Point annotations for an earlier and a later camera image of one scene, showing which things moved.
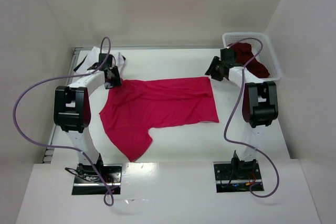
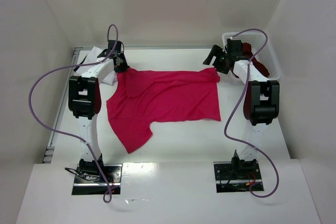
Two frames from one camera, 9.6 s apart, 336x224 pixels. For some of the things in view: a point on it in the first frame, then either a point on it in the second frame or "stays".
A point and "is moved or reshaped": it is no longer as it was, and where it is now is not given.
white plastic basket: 260,48 stays
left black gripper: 113,77 -> 120,64
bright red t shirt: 132,107 is moved or reshaped
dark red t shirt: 243,54 stays
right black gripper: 214,68 -> 220,60
